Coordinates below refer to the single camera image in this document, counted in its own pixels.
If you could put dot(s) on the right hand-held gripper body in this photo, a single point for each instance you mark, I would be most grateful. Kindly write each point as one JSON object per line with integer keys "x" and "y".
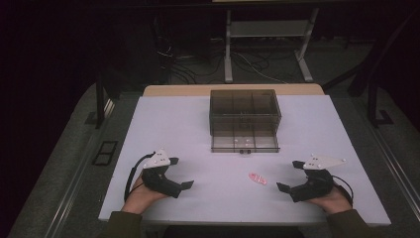
{"x": 315, "y": 186}

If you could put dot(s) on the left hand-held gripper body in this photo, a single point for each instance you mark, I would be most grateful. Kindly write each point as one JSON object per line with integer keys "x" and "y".
{"x": 158, "y": 181}

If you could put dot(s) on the small red patterned packet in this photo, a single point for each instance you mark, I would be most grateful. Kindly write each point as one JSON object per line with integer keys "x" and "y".
{"x": 257, "y": 178}

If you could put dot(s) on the smoky clear plastic drawer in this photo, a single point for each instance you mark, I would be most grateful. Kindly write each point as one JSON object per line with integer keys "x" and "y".
{"x": 228, "y": 142}

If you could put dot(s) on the person's right hand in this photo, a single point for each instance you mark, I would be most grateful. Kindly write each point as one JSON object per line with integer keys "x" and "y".
{"x": 335, "y": 201}

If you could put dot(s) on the person's left hand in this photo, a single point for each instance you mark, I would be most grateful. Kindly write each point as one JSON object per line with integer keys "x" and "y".
{"x": 140, "y": 200}

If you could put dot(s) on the white table mat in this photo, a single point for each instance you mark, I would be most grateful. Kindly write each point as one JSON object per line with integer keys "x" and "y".
{"x": 218, "y": 198}

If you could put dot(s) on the wooden table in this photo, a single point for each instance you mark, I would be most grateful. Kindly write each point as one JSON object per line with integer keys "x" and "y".
{"x": 178, "y": 90}

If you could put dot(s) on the smoky clear storage box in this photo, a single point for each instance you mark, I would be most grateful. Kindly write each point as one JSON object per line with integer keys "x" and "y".
{"x": 244, "y": 105}

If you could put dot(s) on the black metal stand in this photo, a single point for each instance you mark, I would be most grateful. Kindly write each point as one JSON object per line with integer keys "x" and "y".
{"x": 100, "y": 99}
{"x": 374, "y": 102}

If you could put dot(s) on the white metal stand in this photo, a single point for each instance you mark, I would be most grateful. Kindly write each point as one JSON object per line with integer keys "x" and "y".
{"x": 267, "y": 29}

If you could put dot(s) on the aluminium floor rail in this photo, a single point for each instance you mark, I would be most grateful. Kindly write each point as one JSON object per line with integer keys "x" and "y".
{"x": 71, "y": 195}
{"x": 393, "y": 155}

